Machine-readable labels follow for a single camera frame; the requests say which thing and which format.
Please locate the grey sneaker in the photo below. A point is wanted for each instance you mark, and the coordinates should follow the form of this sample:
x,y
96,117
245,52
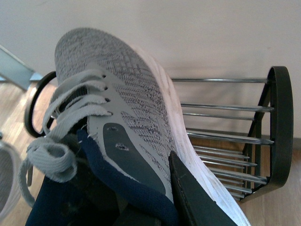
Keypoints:
x,y
109,130
9,187

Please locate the black metal shoe rack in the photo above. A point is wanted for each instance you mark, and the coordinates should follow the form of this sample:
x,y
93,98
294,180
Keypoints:
x,y
248,164

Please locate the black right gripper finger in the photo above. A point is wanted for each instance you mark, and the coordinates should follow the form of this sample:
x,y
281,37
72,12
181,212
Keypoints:
x,y
193,204

